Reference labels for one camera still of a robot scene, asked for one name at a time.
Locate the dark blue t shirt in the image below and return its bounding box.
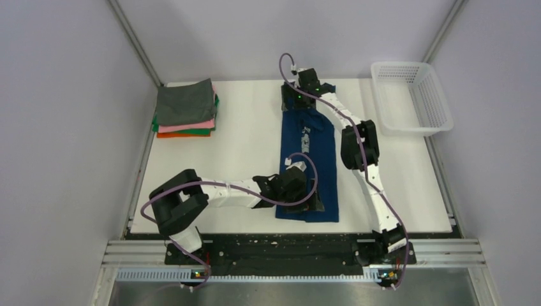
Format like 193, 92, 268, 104
275, 108, 339, 222

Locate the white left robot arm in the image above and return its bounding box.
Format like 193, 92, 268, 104
140, 166, 325, 265

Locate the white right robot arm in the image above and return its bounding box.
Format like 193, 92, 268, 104
283, 64, 411, 268

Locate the folded pink t shirt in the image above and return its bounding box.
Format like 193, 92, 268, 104
152, 111, 218, 133

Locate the folded grey t shirt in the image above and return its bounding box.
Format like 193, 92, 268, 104
155, 78, 217, 126

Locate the white perforated plastic basket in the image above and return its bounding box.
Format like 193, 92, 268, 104
371, 61, 454, 137

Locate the folded orange t shirt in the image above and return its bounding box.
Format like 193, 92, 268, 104
156, 133, 211, 138

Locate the folded green t shirt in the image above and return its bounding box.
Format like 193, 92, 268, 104
151, 94, 220, 137

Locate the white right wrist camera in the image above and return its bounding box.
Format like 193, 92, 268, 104
290, 64, 306, 77

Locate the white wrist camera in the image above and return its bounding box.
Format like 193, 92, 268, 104
290, 64, 306, 77
285, 158, 306, 171

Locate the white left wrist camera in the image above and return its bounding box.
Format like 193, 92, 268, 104
285, 158, 306, 171

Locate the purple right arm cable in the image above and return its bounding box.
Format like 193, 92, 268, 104
278, 52, 410, 290

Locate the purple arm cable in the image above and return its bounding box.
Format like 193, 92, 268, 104
278, 52, 410, 290
140, 152, 319, 292

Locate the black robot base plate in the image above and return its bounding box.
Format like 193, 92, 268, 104
165, 233, 417, 277

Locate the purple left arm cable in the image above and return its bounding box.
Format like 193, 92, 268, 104
140, 152, 319, 292

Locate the white slotted cable duct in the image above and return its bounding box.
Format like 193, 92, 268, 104
115, 268, 390, 283

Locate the right aluminium frame post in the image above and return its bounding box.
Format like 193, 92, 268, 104
422, 0, 469, 64

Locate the aluminium frame post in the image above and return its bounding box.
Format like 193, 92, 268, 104
106, 0, 163, 87
422, 0, 469, 64

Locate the left aluminium frame post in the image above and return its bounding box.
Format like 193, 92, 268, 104
106, 0, 163, 87

